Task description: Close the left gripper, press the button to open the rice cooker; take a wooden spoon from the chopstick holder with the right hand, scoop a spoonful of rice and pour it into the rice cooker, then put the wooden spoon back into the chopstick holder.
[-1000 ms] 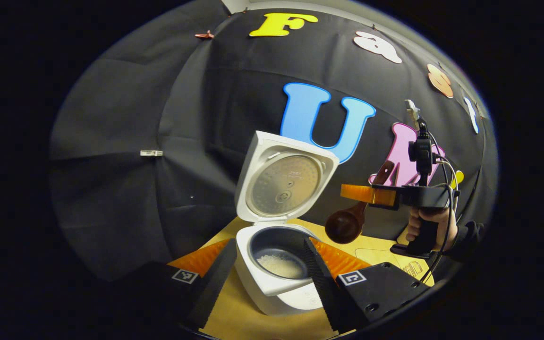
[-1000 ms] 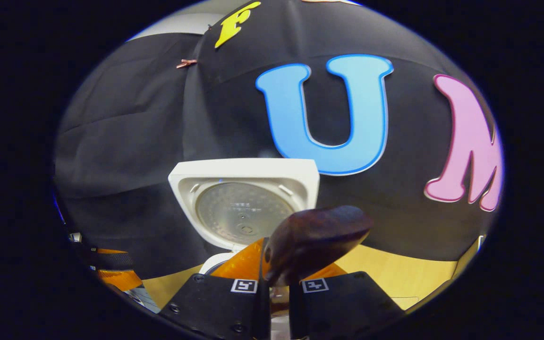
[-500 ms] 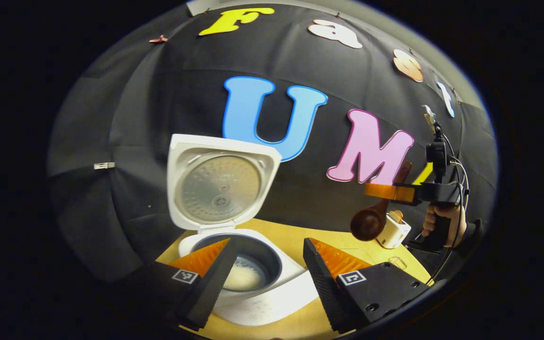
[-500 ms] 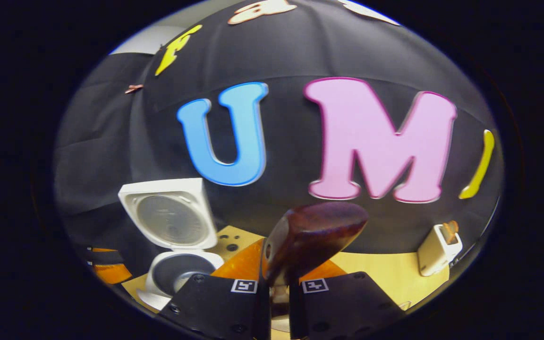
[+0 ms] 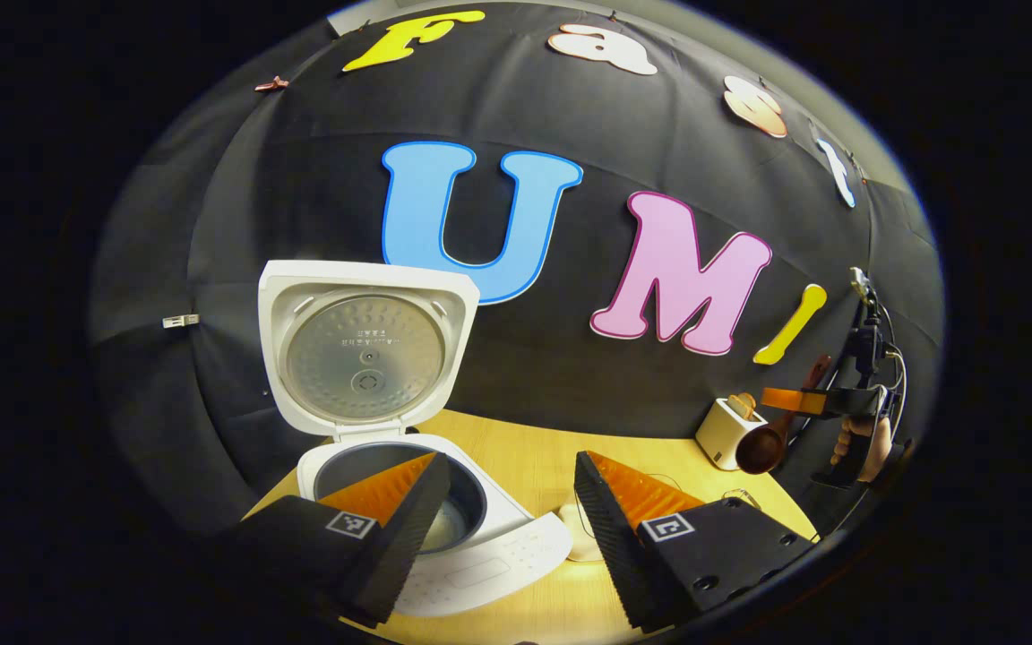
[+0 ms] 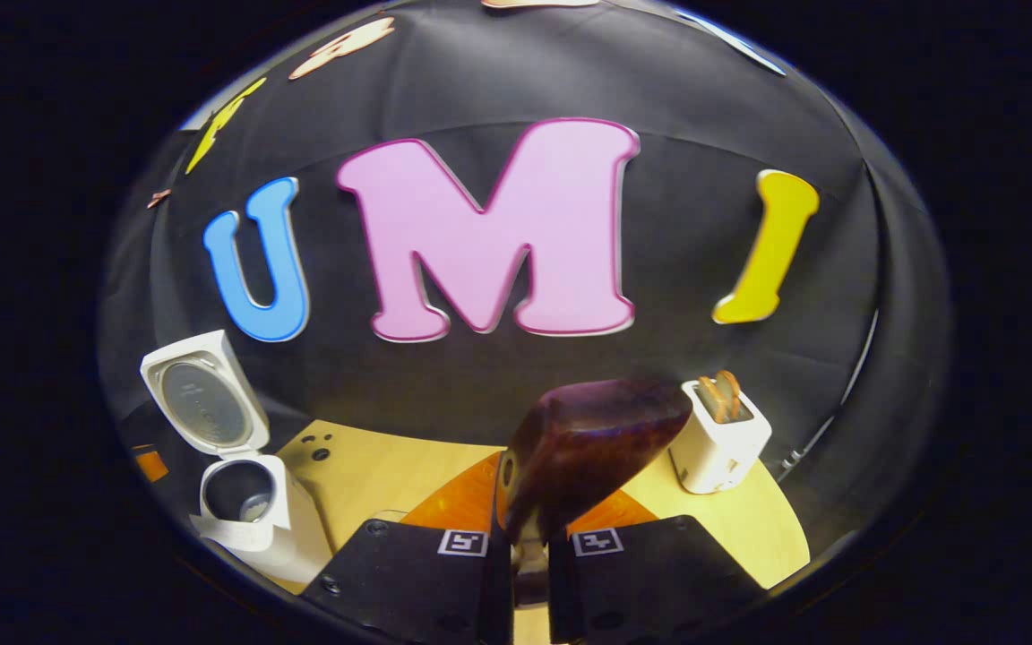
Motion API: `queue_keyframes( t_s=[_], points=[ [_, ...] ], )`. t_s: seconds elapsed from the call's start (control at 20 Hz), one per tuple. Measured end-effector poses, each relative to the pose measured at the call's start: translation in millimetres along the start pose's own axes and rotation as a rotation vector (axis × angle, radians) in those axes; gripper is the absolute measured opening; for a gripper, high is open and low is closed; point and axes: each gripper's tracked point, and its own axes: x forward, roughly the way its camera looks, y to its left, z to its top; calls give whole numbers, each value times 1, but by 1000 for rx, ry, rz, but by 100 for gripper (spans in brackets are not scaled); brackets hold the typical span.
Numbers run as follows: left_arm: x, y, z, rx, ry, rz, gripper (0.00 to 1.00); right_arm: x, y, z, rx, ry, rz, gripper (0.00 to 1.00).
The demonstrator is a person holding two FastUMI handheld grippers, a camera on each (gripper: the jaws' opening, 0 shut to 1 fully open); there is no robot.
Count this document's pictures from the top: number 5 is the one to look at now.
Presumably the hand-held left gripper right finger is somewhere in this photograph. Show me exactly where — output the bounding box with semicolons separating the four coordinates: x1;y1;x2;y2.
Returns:
574;451;817;632

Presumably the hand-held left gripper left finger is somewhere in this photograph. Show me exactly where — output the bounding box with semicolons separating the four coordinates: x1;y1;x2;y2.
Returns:
220;452;452;628

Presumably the white rice cooker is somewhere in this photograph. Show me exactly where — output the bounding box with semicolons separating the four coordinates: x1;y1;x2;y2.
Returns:
258;260;573;617

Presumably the brown wooden spoon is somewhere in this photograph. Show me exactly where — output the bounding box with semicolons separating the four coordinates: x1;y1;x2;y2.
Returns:
735;354;833;476

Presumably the white toaster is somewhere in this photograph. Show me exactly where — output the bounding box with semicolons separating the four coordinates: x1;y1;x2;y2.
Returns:
695;397;768;471

